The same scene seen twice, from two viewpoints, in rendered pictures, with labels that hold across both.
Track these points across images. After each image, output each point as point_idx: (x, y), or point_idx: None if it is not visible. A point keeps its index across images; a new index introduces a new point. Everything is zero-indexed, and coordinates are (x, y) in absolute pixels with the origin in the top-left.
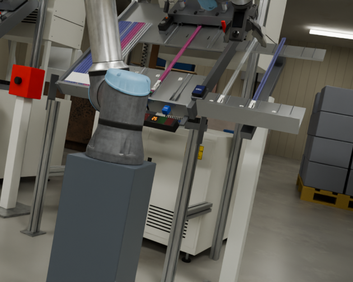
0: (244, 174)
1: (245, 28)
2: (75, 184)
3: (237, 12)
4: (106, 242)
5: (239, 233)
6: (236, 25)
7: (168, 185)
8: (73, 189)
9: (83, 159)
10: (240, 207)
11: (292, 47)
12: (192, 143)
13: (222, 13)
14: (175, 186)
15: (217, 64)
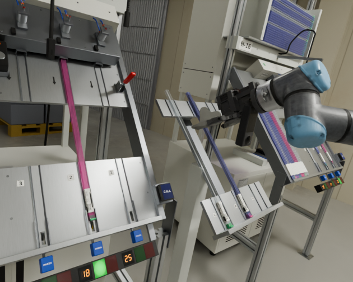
0: (190, 238)
1: (236, 122)
2: None
3: (252, 113)
4: None
5: (184, 281)
6: (249, 129)
7: (59, 272)
8: None
9: None
10: (186, 263)
11: (199, 104)
12: (162, 249)
13: (100, 46)
14: (69, 267)
15: (142, 136)
